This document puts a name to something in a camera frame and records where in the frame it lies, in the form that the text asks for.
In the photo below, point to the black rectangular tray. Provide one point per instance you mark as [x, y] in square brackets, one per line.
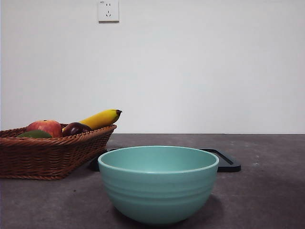
[228, 167]

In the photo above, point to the green avocado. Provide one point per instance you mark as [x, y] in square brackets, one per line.
[35, 134]

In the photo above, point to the yellow banana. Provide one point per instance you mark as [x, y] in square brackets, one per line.
[100, 119]

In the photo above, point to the dark purple plum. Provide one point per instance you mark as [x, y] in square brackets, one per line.
[76, 129]

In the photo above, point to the red apple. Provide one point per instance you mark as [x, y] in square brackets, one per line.
[45, 128]

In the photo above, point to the white wall socket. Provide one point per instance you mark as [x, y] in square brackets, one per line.
[108, 12]

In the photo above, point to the brown wicker basket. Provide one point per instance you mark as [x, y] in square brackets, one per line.
[47, 157]

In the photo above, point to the teal ribbed bowl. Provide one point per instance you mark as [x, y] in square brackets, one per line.
[157, 190]

